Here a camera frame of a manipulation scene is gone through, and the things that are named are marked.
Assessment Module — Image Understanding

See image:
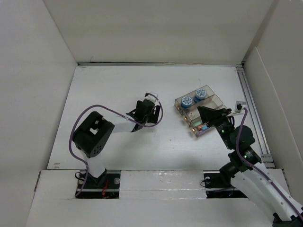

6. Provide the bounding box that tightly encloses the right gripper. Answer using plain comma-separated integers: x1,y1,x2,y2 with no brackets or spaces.
196,105,234,149

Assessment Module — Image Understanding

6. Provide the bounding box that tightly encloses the blue round jar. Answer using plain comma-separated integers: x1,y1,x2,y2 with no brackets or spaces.
194,88,207,103
180,96,193,109

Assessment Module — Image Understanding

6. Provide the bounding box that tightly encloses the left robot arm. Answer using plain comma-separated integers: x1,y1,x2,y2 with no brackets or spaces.
69,98,163,188

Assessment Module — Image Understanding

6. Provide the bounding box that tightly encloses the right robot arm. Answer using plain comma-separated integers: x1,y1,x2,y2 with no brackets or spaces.
197,105,303,227

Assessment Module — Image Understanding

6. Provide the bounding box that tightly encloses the clear three-drawer organizer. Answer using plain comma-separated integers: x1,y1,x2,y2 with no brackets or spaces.
174,85,226,137

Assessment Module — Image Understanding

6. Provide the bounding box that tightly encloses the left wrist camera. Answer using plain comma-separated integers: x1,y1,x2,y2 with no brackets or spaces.
144,92,158,104

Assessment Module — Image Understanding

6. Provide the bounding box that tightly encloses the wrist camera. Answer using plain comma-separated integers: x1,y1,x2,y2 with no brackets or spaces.
228,101,247,116
144,92,158,104

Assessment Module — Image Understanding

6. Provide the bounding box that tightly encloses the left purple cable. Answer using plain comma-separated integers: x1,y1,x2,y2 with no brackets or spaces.
68,93,164,198

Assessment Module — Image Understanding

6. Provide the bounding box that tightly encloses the purple cable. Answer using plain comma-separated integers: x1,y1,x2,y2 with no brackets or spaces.
68,93,164,198
235,107,303,213

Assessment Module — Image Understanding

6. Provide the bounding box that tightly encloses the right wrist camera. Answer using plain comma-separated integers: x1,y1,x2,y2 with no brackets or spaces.
228,101,247,116

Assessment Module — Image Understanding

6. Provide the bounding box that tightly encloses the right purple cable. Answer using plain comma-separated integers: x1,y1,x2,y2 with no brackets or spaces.
235,107,303,213

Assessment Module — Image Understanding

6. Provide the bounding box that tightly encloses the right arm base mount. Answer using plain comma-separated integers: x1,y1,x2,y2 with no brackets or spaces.
200,171,247,199

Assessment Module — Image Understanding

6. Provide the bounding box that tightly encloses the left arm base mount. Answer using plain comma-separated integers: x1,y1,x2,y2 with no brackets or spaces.
75,171,121,199

